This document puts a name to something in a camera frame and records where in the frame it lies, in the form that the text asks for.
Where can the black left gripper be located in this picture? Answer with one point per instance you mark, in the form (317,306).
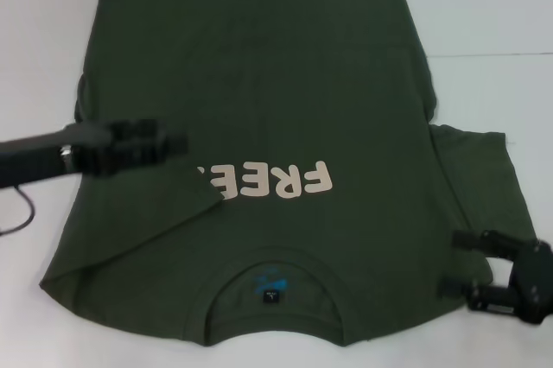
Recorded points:
(121,147)

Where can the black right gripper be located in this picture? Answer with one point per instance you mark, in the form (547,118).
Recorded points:
(535,281)

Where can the dark green FREE t-shirt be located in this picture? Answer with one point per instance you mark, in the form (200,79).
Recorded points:
(302,83)

